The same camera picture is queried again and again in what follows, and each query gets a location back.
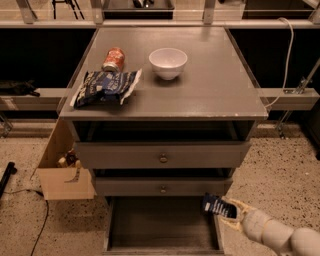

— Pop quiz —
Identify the metal rail frame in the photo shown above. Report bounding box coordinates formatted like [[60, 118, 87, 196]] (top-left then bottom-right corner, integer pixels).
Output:
[[0, 0, 320, 29]]

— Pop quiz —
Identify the grey middle drawer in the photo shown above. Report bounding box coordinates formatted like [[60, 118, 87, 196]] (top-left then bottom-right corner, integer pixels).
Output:
[[94, 177, 233, 196]]

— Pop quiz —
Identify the black bar on floor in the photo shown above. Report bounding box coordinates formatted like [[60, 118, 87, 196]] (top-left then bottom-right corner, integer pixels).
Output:
[[0, 162, 17, 198]]

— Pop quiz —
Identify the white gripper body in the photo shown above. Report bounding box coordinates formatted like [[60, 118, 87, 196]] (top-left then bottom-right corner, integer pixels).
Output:
[[241, 209, 272, 242]]

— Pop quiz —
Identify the orange soda can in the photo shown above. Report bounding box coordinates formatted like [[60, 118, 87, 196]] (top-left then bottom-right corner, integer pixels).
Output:
[[102, 47, 125, 72]]

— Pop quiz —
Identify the black object on left ledge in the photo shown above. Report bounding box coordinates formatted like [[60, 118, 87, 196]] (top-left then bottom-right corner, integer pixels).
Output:
[[0, 80, 40, 97]]

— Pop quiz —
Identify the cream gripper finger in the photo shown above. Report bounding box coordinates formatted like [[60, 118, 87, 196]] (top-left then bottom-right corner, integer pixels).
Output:
[[227, 198, 255, 215], [220, 217, 243, 233]]

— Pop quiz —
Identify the black floor cable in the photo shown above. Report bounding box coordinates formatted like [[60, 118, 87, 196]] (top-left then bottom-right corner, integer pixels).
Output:
[[3, 188, 50, 256]]

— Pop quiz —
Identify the grey open bottom drawer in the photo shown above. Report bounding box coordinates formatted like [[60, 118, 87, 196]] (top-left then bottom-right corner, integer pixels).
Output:
[[102, 197, 225, 256]]

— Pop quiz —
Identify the dark blue rxbar wrapper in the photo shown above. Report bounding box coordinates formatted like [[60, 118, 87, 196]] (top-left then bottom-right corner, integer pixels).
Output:
[[202, 193, 237, 219]]

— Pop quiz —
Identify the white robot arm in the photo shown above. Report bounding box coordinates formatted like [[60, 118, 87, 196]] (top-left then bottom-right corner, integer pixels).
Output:
[[221, 197, 320, 256]]

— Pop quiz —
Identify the grey top drawer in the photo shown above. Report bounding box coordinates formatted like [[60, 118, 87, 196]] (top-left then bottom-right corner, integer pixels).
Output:
[[74, 142, 250, 169]]

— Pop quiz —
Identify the cardboard box with items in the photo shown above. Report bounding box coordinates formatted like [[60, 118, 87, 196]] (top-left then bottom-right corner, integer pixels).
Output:
[[37, 120, 95, 200]]

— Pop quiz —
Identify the grey wooden drawer cabinet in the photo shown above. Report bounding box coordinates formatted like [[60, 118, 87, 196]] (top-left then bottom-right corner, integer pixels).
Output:
[[60, 27, 268, 189]]

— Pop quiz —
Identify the blue white chip bag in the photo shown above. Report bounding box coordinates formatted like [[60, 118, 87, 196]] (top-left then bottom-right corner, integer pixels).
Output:
[[70, 69, 142, 109]]

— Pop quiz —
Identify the white hanging cable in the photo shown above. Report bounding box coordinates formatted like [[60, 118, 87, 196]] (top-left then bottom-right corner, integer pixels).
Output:
[[264, 17, 296, 109]]

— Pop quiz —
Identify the white ceramic bowl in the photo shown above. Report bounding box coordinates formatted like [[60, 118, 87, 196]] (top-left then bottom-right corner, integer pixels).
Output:
[[149, 48, 188, 81]]

